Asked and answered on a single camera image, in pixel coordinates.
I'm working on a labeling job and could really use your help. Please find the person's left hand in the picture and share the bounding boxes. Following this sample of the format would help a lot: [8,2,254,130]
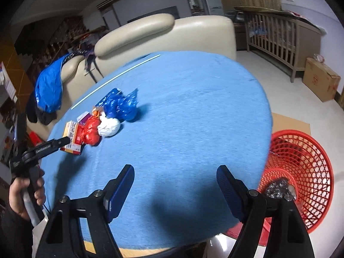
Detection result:
[8,169,46,221]

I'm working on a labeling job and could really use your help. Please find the blue fuzzy table cloth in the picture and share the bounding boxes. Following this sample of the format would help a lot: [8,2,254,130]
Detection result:
[41,51,272,249]

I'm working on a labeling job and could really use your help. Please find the orange wrapper bundle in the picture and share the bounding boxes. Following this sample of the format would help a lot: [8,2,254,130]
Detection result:
[92,107,104,118]

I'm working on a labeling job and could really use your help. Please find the red mesh trash basket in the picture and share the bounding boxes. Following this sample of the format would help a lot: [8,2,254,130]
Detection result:
[225,129,335,246]

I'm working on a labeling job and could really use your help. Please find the brown cardboard box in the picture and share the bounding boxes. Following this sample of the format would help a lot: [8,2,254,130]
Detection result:
[302,58,341,103]

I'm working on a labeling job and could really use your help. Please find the wooden baby crib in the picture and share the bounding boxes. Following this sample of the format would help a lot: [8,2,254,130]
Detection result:
[244,10,321,82]

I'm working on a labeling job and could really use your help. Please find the blue jacket on sofa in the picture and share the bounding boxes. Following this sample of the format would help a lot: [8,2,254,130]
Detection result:
[34,54,69,113]

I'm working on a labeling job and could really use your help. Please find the white air conditioner unit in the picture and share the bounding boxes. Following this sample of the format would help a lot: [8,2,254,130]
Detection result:
[205,0,224,16]

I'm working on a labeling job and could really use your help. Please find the red yellow medicine box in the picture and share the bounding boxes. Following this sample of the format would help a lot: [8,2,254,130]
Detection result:
[60,121,84,155]

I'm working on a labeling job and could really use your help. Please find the dark clothes on sofa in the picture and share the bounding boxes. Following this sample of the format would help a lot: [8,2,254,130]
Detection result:
[25,92,57,125]

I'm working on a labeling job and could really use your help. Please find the flat cardboard sheet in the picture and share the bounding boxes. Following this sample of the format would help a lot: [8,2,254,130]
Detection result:
[272,112,311,135]

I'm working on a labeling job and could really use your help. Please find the blue plastic bag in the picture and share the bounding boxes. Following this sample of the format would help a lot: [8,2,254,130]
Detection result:
[103,89,138,121]

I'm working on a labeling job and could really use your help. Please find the red plastic bag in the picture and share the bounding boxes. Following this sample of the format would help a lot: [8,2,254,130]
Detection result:
[82,117,100,146]

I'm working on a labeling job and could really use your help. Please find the blue silver carton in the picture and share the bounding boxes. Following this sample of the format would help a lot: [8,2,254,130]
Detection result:
[95,88,122,107]

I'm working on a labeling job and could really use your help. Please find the white thin rod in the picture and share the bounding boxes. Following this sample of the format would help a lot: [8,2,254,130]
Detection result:
[71,54,161,109]

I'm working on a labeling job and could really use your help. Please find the white medicine box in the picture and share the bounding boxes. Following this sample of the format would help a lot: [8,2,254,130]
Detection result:
[77,111,91,126]

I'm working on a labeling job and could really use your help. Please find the patterned strap bag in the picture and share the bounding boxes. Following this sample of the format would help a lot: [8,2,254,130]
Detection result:
[68,48,104,83]

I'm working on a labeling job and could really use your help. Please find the white plastic bag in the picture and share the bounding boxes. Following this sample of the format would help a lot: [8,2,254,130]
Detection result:
[97,112,121,137]

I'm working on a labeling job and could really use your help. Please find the cream leather sofa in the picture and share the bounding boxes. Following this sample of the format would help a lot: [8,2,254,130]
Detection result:
[27,13,236,140]

